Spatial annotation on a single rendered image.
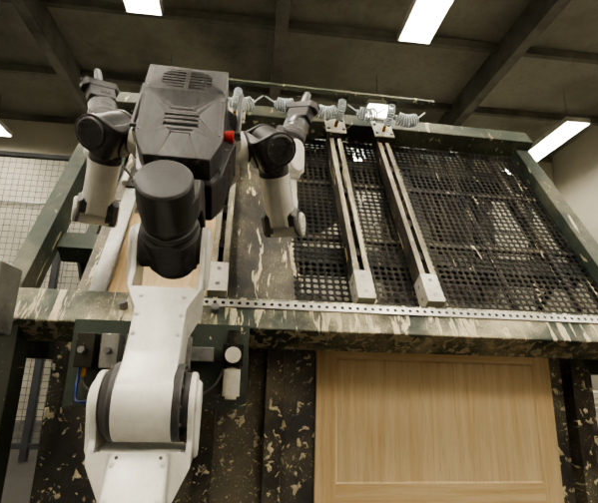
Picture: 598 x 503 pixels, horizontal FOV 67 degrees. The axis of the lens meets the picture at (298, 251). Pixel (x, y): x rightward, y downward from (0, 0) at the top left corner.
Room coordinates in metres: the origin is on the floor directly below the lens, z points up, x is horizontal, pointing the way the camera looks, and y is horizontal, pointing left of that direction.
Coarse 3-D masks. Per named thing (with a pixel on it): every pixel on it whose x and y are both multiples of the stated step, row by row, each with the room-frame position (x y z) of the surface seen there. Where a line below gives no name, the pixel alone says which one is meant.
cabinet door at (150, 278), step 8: (136, 216) 1.60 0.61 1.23; (208, 224) 1.63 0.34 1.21; (128, 232) 1.56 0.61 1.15; (120, 256) 1.49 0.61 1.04; (120, 264) 1.48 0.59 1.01; (120, 272) 1.46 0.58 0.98; (144, 272) 1.48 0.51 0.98; (152, 272) 1.48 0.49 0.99; (192, 272) 1.50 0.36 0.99; (112, 280) 1.44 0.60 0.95; (120, 280) 1.44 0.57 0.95; (144, 280) 1.46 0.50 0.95; (152, 280) 1.46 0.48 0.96; (160, 280) 1.47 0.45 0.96; (168, 280) 1.47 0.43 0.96; (176, 280) 1.48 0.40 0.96; (184, 280) 1.48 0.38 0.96; (192, 280) 1.48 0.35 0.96; (112, 288) 1.42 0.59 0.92; (120, 288) 1.43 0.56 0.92
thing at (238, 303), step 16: (208, 304) 1.39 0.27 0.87; (224, 304) 1.40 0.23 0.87; (240, 304) 1.41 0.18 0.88; (256, 304) 1.42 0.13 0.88; (272, 304) 1.43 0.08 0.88; (288, 304) 1.44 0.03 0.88; (304, 304) 1.44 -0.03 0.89; (320, 304) 1.45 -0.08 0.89; (336, 304) 1.46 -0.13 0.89; (528, 320) 1.54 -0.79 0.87; (544, 320) 1.54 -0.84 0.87; (560, 320) 1.55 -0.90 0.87; (576, 320) 1.56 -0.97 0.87; (592, 320) 1.57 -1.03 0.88
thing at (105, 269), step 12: (132, 192) 1.64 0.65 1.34; (120, 204) 1.60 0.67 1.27; (132, 204) 1.60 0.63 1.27; (120, 216) 1.56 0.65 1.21; (132, 216) 1.60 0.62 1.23; (120, 228) 1.53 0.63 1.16; (108, 240) 1.50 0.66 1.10; (120, 240) 1.51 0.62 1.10; (108, 252) 1.47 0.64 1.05; (108, 264) 1.44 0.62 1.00; (96, 276) 1.41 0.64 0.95; (108, 276) 1.42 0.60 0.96; (96, 288) 1.39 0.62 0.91; (108, 288) 1.42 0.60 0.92
